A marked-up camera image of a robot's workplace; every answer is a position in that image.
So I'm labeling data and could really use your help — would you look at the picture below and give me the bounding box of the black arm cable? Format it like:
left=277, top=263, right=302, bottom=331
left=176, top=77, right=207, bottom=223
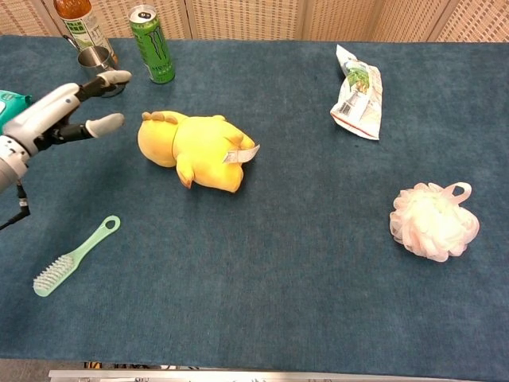
left=0, top=181, right=32, bottom=231

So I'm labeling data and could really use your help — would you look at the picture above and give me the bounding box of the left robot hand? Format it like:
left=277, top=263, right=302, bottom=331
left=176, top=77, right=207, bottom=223
left=2, top=69, right=133, bottom=157

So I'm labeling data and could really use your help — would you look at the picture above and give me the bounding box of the woven folding screen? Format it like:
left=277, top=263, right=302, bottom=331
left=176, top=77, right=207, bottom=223
left=0, top=0, right=509, bottom=43

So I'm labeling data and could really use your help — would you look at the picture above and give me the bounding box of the pink mesh bath pouf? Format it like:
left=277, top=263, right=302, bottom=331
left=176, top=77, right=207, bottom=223
left=389, top=181, right=481, bottom=263

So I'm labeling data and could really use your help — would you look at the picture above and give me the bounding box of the crumpled white snack bag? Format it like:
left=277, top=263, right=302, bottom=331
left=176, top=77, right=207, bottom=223
left=329, top=44, right=384, bottom=141

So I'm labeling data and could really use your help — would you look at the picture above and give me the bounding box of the dark teal table cloth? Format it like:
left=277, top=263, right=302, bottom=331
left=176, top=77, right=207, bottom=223
left=0, top=34, right=509, bottom=381

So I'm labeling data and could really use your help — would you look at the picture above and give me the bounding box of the stainless steel cup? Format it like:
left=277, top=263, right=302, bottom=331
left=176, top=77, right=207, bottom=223
left=76, top=45, right=127, bottom=98

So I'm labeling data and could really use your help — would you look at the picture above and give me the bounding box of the amber tea bottle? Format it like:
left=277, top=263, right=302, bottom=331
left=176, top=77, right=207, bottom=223
left=52, top=0, right=119, bottom=64

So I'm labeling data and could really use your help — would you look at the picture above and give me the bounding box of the yellow plush toy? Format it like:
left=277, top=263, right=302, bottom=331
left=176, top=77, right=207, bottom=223
left=137, top=111, right=261, bottom=194

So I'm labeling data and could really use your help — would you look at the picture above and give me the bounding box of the silver metal frame rail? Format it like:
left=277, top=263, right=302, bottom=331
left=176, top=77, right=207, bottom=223
left=48, top=368, right=466, bottom=382

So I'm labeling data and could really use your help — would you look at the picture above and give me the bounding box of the light green plastic brush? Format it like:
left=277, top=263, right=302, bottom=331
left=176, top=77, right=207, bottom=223
left=33, top=214, right=122, bottom=298

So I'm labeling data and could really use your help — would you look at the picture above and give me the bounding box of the green energy drink can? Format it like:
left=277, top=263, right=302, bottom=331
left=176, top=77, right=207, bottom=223
left=128, top=4, right=177, bottom=84

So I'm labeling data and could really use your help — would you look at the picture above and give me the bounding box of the green wet wipes pack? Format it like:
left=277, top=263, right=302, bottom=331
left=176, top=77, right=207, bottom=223
left=0, top=89, right=33, bottom=134

